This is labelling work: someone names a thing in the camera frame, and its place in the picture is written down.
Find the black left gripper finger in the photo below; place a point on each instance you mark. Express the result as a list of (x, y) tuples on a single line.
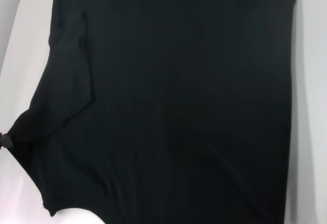
[(5, 141)]

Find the black t-shirt with FREE print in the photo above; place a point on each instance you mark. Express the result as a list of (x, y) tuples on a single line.
[(178, 94)]

